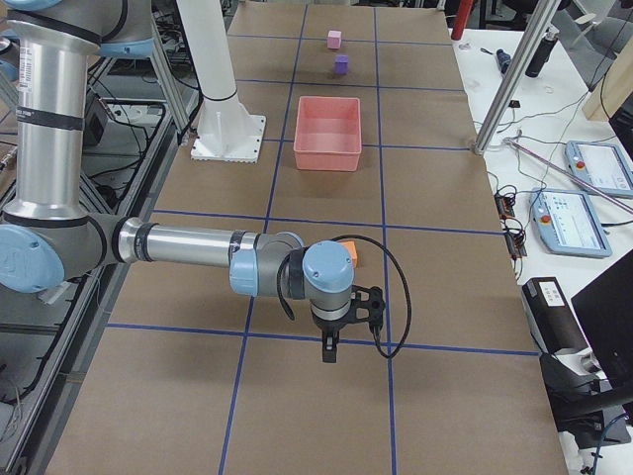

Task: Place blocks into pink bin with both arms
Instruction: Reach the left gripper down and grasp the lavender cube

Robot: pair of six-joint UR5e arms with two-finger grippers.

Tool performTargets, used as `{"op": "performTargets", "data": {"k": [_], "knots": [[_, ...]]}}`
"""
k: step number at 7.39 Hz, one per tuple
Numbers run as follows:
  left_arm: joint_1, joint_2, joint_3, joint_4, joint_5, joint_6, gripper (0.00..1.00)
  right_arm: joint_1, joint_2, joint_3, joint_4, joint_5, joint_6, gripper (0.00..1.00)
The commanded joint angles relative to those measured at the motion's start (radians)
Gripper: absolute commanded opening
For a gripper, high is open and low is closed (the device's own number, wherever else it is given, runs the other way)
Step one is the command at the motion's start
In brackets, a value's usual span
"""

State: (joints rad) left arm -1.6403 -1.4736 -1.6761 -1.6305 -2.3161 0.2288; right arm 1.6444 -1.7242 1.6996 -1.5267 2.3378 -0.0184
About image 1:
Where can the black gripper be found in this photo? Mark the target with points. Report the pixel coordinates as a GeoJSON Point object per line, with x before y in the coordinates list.
{"type": "Point", "coordinates": [330, 327]}

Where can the orange foam block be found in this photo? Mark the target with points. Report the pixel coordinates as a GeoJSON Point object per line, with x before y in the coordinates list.
{"type": "Point", "coordinates": [350, 246]}

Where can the purple foam block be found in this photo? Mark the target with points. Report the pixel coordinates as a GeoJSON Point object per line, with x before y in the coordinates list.
{"type": "Point", "coordinates": [341, 64]}

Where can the pink foam block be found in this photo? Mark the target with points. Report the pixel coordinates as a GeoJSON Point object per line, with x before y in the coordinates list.
{"type": "Point", "coordinates": [334, 39]}

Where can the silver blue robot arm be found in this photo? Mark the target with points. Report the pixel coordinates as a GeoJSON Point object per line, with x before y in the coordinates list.
{"type": "Point", "coordinates": [47, 237]}

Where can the pink plastic bin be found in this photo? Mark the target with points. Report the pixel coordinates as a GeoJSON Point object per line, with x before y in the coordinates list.
{"type": "Point", "coordinates": [328, 134]}

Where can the small circuit board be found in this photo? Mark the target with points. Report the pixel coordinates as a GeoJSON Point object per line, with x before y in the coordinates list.
{"type": "Point", "coordinates": [513, 230]}

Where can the black box with label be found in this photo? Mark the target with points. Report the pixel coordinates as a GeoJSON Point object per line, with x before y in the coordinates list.
{"type": "Point", "coordinates": [550, 317]}

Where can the near blue teach pendant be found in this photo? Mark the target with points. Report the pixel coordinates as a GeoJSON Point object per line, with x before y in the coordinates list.
{"type": "Point", "coordinates": [568, 224]}

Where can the blue teach pendant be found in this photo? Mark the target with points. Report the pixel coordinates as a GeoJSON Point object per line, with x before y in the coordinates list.
{"type": "Point", "coordinates": [568, 224]}
{"type": "Point", "coordinates": [602, 165]}

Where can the black monitor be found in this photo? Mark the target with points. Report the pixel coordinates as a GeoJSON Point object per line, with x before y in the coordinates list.
{"type": "Point", "coordinates": [604, 310]}

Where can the metal rod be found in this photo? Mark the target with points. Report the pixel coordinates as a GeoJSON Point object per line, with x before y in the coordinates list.
{"type": "Point", "coordinates": [577, 180]}

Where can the far blue teach pendant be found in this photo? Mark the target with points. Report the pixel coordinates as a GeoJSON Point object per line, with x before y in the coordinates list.
{"type": "Point", "coordinates": [602, 165]}

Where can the black blue handheld tool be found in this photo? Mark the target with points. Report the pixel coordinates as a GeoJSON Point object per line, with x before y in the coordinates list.
{"type": "Point", "coordinates": [503, 61]}

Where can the black water bottle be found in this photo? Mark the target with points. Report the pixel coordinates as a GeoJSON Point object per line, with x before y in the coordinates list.
{"type": "Point", "coordinates": [542, 54]}

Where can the red cylinder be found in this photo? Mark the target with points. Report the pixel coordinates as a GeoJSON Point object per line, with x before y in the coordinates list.
{"type": "Point", "coordinates": [461, 19]}

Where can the wooden board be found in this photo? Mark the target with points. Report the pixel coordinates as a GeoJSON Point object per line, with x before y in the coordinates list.
{"type": "Point", "coordinates": [613, 89]}

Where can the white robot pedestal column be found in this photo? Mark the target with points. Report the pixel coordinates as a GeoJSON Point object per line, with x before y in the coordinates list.
{"type": "Point", "coordinates": [225, 131]}

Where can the aluminium frame post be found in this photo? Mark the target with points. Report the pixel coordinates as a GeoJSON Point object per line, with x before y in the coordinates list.
{"type": "Point", "coordinates": [529, 42]}

